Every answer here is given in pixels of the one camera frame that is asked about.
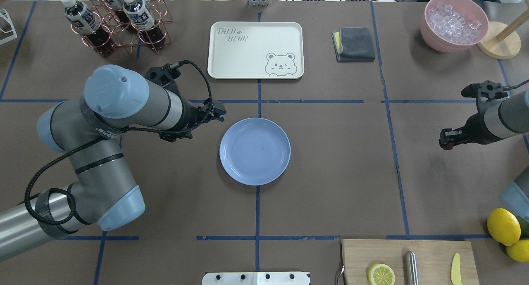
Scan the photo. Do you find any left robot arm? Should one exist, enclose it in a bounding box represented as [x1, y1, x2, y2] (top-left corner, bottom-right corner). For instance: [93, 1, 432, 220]
[1, 60, 226, 261]

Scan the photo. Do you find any copper wire bottle rack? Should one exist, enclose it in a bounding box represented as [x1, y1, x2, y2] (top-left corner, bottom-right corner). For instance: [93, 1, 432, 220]
[71, 0, 173, 56]

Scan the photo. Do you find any green lime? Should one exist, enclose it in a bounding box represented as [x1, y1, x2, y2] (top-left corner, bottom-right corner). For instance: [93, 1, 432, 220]
[516, 216, 529, 238]

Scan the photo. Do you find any dark tea bottle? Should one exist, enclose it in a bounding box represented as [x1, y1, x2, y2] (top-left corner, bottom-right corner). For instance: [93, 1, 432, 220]
[123, 0, 166, 52]
[60, 0, 114, 57]
[104, 0, 136, 33]

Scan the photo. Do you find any lemon half slice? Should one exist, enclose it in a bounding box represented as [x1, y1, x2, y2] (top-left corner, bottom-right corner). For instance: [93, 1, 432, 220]
[367, 263, 396, 285]

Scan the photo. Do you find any blue round plate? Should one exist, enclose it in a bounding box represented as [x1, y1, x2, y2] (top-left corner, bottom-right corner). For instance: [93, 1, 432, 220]
[219, 117, 291, 186]

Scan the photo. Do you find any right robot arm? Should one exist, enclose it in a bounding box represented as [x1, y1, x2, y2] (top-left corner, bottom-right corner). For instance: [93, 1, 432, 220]
[439, 81, 529, 150]

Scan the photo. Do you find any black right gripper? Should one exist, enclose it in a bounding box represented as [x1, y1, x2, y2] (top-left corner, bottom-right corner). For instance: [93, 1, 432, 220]
[439, 82, 511, 151]

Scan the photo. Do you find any dark tea bottle left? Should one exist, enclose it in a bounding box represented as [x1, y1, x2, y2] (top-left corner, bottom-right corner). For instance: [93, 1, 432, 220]
[60, 0, 114, 57]

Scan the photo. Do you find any dark tea bottle right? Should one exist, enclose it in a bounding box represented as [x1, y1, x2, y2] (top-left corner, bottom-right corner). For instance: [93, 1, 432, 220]
[123, 0, 166, 52]

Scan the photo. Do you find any white wire rack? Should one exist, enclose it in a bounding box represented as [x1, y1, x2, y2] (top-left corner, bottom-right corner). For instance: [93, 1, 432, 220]
[0, 9, 18, 45]

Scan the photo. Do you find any dark tea bottle rear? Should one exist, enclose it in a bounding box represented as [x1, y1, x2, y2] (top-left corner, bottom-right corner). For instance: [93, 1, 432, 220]
[104, 0, 136, 33]

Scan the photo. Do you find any pink bowl of ice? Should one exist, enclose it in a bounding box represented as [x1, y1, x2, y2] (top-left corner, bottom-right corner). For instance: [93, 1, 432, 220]
[421, 0, 488, 53]

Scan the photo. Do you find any steel cylinder muddler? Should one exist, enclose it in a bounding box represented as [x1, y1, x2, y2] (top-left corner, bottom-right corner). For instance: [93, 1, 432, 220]
[404, 251, 419, 285]

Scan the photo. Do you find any yellow plastic knife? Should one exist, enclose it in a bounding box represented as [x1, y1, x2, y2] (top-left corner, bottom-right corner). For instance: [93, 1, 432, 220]
[451, 253, 462, 285]

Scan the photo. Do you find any grey folded cloth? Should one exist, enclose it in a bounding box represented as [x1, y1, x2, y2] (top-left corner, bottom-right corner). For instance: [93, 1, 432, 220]
[332, 27, 375, 63]

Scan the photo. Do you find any wooden stand with round base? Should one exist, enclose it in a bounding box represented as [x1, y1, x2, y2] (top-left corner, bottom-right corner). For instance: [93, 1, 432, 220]
[477, 9, 529, 59]

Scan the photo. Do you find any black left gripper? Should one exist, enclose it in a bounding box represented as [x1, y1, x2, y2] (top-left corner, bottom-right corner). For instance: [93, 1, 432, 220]
[159, 81, 226, 143]

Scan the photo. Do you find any large yellow lemon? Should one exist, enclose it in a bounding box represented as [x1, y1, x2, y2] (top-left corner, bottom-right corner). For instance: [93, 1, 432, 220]
[487, 208, 521, 246]

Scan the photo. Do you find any white bear tray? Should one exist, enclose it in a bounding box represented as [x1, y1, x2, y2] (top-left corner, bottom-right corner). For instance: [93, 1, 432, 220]
[207, 21, 305, 80]

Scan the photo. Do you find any wooden cutting board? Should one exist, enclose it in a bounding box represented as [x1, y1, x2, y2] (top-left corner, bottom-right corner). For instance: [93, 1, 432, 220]
[341, 239, 480, 285]

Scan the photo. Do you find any small yellow lemon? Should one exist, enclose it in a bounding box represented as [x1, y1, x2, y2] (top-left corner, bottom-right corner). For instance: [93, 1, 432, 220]
[506, 239, 529, 262]

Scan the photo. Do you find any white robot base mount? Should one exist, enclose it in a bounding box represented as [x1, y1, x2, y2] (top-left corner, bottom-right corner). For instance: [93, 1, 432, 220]
[202, 271, 311, 285]

